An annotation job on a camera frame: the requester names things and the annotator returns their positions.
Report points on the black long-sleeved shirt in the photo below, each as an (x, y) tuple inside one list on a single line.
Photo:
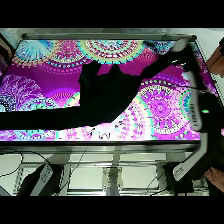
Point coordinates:
[(106, 96)]

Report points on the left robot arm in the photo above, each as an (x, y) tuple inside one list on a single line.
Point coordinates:
[(41, 178)]

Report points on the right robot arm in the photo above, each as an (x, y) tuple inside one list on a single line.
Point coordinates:
[(195, 111)]

